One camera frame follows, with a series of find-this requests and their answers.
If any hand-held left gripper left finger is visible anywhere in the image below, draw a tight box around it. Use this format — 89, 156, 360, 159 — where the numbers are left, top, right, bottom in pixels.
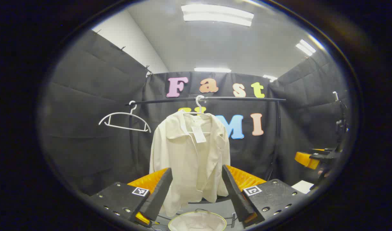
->
89, 167, 173, 227

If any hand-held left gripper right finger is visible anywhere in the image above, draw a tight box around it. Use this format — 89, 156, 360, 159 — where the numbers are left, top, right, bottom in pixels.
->
222, 165, 307, 229

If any cream shirt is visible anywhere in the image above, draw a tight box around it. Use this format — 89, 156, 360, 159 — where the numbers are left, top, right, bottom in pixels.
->
149, 111, 231, 218

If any white mesh laundry hamper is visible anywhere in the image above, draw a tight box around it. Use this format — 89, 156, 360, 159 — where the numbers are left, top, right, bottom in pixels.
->
168, 209, 227, 231

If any white plastic hanger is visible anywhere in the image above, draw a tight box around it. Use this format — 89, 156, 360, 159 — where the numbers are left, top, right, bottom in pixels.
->
98, 100, 151, 133
183, 95, 216, 134

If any black clothes rack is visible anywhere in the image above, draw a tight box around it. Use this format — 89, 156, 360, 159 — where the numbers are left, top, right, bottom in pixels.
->
125, 96, 287, 182

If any white paper sheet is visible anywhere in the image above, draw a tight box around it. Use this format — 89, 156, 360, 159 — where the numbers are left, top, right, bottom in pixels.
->
292, 180, 314, 194

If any black backdrop cloth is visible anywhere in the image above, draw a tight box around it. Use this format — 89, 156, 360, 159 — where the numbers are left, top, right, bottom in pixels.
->
44, 30, 349, 196

